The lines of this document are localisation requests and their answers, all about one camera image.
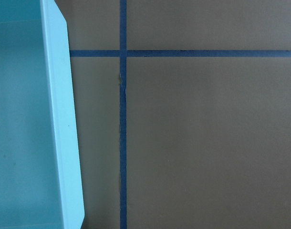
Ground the brown paper table cover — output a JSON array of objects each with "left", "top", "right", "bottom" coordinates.
[{"left": 57, "top": 0, "right": 291, "bottom": 229}]

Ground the light blue plastic bin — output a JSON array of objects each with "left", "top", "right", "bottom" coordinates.
[{"left": 0, "top": 0, "right": 84, "bottom": 229}]

